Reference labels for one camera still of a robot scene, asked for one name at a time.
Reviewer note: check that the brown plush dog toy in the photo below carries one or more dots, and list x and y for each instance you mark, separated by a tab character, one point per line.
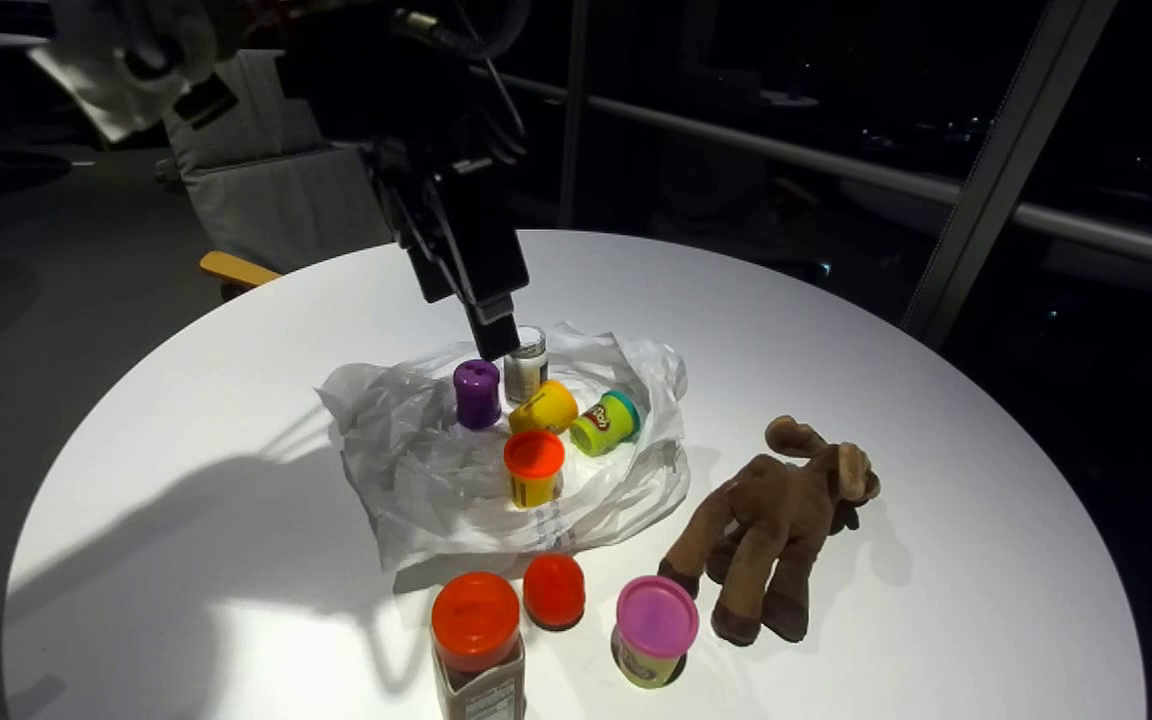
764	530

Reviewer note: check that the metal railing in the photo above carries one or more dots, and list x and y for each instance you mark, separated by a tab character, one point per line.
976	207

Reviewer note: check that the spice jar with red lid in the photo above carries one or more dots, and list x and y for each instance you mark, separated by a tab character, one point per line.
479	649

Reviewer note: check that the small red lid tub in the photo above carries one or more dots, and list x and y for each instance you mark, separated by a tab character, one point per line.
555	589

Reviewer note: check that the pink lid play-doh tub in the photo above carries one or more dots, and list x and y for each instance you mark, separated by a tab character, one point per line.
653	628

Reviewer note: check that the grey armchair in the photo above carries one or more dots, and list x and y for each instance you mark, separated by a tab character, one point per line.
266	183

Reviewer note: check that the yellow play-doh tub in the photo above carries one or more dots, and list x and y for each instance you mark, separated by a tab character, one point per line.
546	409

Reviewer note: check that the teal lid play-doh tub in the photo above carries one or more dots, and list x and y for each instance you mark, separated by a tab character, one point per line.
607	425

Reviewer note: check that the purple play-doh tub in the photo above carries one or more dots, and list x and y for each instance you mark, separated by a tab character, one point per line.
479	393

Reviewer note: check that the white pill bottle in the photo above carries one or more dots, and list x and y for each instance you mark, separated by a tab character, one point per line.
527	367

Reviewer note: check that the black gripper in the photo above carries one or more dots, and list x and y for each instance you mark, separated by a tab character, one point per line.
453	226

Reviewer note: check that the orange lid play-doh tub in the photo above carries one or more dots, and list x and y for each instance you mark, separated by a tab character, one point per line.
533	467

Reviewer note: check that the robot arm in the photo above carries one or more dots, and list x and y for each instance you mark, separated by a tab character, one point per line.
411	80

